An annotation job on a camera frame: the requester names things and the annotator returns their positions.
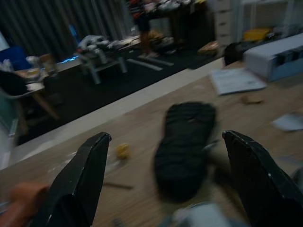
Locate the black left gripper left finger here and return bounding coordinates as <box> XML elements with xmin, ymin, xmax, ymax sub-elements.
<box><xmin>30</xmin><ymin>132</ymin><xmax>112</xmax><ymax>227</ymax></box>

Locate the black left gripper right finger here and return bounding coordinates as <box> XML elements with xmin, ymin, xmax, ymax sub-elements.
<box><xmin>222</xmin><ymin>130</ymin><xmax>303</xmax><ymax>227</ymax></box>

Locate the blue bin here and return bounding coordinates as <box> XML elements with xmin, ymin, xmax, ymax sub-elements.
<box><xmin>6</xmin><ymin>45</ymin><xmax>27</xmax><ymax>71</ymax></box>

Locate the orange object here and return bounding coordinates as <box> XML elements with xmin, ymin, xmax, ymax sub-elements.
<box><xmin>9</xmin><ymin>181</ymin><xmax>51</xmax><ymax>222</ymax></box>

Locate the yellow crumpled paper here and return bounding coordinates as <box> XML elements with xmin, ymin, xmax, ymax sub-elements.
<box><xmin>115</xmin><ymin>142</ymin><xmax>131</xmax><ymax>159</ymax></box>

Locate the grey plastic wrapper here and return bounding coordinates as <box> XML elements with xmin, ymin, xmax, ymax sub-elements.
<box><xmin>162</xmin><ymin>202</ymin><xmax>250</xmax><ymax>227</ymax></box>

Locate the white paper sheet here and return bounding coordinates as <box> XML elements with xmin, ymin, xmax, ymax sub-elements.
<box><xmin>271</xmin><ymin>113</ymin><xmax>303</xmax><ymax>132</ymax></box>

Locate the brown paper scrap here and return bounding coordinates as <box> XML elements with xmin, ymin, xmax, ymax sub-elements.
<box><xmin>240</xmin><ymin>95</ymin><xmax>264</xmax><ymax>105</ymax></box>

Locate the black slipper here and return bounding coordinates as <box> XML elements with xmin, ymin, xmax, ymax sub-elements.
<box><xmin>153</xmin><ymin>101</ymin><xmax>219</xmax><ymax>203</ymax></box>

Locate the white printed booklet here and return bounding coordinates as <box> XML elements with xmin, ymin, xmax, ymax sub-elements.
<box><xmin>209</xmin><ymin>68</ymin><xmax>267</xmax><ymax>96</ymax></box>

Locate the black chair with wooden legs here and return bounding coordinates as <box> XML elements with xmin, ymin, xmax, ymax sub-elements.
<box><xmin>0</xmin><ymin>70</ymin><xmax>30</xmax><ymax>100</ymax></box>

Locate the brown jar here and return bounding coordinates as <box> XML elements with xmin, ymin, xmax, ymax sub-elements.
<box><xmin>38</xmin><ymin>53</ymin><xmax>58</xmax><ymax>74</ymax></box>

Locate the white low table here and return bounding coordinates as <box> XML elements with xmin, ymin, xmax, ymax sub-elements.
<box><xmin>80</xmin><ymin>35</ymin><xmax>143</xmax><ymax>85</ymax></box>

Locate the long white cardboard box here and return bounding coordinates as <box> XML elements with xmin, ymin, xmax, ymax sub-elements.
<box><xmin>243</xmin><ymin>32</ymin><xmax>303</xmax><ymax>82</ymax></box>

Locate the black bag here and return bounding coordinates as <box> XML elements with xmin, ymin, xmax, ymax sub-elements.
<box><xmin>223</xmin><ymin>41</ymin><xmax>250</xmax><ymax>66</ymax></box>

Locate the white floor tape strip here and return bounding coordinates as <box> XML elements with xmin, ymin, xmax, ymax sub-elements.
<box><xmin>137</xmin><ymin>54</ymin><xmax>175</xmax><ymax>67</ymax></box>
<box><xmin>126</xmin><ymin>58</ymin><xmax>164</xmax><ymax>71</ymax></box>

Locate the pile of clothes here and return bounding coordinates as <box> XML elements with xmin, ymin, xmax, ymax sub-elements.
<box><xmin>76</xmin><ymin>34</ymin><xmax>133</xmax><ymax>55</ymax></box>

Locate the brown woven basket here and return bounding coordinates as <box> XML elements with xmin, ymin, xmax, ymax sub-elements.
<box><xmin>198</xmin><ymin>42</ymin><xmax>220</xmax><ymax>57</ymax></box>

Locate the yellow container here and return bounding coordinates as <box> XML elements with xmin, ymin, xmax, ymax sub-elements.
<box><xmin>243</xmin><ymin>27</ymin><xmax>272</xmax><ymax>41</ymax></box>

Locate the dark grey curtain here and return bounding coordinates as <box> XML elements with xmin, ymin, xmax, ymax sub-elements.
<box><xmin>0</xmin><ymin>0</ymin><xmax>134</xmax><ymax>62</ymax></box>

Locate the white drawer cabinet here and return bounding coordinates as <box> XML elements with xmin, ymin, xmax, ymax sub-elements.
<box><xmin>214</xmin><ymin>0</ymin><xmax>234</xmax><ymax>46</ymax></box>

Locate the person in dark shorts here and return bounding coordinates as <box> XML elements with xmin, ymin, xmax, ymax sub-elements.
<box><xmin>128</xmin><ymin>0</ymin><xmax>162</xmax><ymax>58</ymax></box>

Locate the dark wooden table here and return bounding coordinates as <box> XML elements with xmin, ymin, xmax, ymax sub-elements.
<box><xmin>146</xmin><ymin>0</ymin><xmax>214</xmax><ymax>47</ymax></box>

